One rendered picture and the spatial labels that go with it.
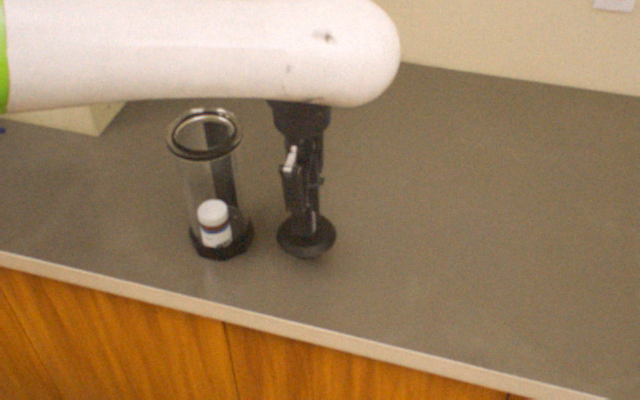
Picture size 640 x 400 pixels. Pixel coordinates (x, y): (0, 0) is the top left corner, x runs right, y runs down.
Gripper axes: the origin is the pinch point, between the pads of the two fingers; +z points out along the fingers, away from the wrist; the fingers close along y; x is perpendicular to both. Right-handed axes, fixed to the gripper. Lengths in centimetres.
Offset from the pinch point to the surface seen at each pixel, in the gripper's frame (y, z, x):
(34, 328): 10, 39, -53
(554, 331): 3.1, 10.6, 37.7
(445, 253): -6.9, 10.6, 20.6
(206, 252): 4.7, 9.2, -15.1
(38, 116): -17, 8, -60
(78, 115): -17, 6, -51
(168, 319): 9.4, 23.3, -21.9
